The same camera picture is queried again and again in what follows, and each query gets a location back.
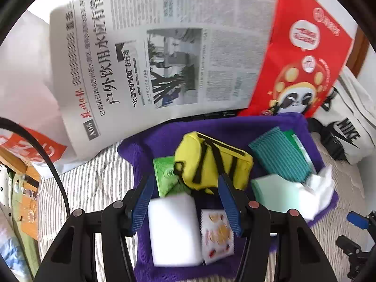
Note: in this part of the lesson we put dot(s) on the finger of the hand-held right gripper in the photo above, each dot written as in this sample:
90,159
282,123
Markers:
357,218

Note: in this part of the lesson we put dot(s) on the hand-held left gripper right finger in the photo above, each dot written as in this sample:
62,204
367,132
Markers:
230,208

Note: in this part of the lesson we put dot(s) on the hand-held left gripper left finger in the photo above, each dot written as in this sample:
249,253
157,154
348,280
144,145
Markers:
142,202

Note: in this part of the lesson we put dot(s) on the white fruit print packet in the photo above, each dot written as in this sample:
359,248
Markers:
217,241

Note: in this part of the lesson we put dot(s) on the small green tissue pack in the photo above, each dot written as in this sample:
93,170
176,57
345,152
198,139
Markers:
164,173

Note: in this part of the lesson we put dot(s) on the white sponge block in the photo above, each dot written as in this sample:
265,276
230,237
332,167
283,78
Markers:
173,229

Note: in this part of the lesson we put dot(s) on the pale green sponge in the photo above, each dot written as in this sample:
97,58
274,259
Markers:
273,194

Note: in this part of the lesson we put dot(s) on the white paper tissue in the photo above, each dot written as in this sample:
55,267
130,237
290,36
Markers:
317,194

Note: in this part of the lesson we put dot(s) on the purple towel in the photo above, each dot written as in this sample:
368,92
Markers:
164,141

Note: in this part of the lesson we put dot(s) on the teal ribbed cloth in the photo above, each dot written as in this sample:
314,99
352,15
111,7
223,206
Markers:
276,155

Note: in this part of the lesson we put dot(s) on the green packet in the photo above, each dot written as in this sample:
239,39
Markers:
299,147

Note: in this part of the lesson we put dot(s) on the striped bed quilt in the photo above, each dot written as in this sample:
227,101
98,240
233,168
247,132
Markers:
88,176

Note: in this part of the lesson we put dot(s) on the white Nike tote bag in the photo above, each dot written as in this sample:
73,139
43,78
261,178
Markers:
352,108

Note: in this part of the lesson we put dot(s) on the wooden cabinet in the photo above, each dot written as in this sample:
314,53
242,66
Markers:
29,202

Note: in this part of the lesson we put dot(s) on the pale patterned cloth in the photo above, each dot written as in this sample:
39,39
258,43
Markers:
11,241

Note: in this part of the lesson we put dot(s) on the newspaper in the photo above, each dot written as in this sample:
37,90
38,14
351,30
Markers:
132,64

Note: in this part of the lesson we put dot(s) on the wooden headboard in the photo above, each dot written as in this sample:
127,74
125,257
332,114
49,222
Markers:
359,53

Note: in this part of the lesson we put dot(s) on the red panda paper bag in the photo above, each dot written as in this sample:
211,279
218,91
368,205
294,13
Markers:
293,50

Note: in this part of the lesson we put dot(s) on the white plastic bag orange print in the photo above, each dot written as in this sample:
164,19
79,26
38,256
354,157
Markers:
32,64

